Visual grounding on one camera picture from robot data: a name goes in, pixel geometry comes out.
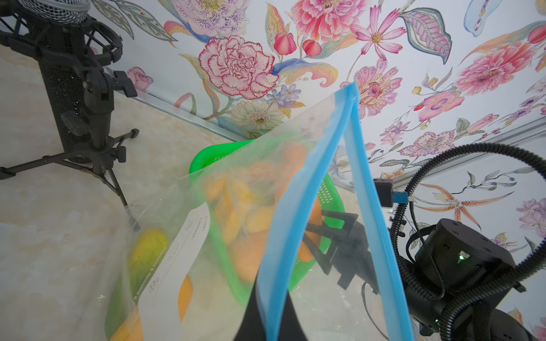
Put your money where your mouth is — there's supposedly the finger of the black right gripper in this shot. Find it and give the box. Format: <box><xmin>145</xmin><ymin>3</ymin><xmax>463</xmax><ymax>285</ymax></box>
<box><xmin>303</xmin><ymin>210</ymin><xmax>358</xmax><ymax>275</ymax></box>

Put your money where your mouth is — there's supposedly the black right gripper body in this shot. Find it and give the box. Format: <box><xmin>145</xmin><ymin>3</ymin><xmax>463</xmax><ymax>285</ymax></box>
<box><xmin>328</xmin><ymin>222</ymin><xmax>380</xmax><ymax>294</ymax></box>

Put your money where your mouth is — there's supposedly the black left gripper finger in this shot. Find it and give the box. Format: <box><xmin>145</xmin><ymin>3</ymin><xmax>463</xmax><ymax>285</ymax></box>
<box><xmin>234</xmin><ymin>283</ymin><xmax>309</xmax><ymax>341</ymax></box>

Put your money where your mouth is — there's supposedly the clear zip-top bag blue zipper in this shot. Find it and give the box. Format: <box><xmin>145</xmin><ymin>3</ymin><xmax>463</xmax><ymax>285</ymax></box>
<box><xmin>91</xmin><ymin>80</ymin><xmax>415</xmax><ymax>341</ymax></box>

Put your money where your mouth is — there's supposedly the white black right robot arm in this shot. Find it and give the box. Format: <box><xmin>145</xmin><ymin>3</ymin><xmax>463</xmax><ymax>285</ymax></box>
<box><xmin>303</xmin><ymin>210</ymin><xmax>545</xmax><ymax>340</ymax></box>

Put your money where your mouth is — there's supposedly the green plastic basket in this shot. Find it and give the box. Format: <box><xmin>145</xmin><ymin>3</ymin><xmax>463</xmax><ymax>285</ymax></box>
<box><xmin>188</xmin><ymin>139</ymin><xmax>346</xmax><ymax>305</ymax></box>

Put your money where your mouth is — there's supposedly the black tripod microphone stand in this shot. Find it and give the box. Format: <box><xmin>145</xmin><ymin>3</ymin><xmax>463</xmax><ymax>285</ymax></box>
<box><xmin>1</xmin><ymin>1</ymin><xmax>139</xmax><ymax>207</ymax></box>

